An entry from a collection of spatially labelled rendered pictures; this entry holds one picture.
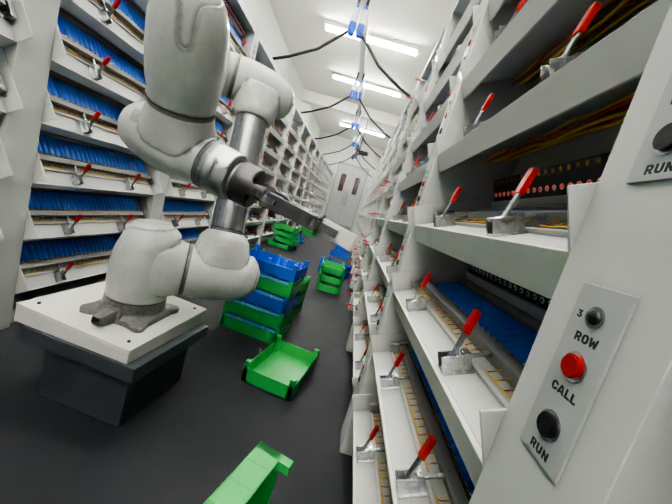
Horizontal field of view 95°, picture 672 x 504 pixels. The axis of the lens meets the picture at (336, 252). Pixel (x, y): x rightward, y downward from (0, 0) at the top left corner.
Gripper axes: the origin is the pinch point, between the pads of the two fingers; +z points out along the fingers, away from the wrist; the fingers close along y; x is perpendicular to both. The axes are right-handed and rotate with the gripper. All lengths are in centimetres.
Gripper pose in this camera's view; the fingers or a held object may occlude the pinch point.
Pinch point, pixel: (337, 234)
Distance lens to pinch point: 54.8
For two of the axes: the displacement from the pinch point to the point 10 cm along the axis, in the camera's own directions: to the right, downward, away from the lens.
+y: -0.6, 1.2, -9.9
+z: 8.8, 4.8, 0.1
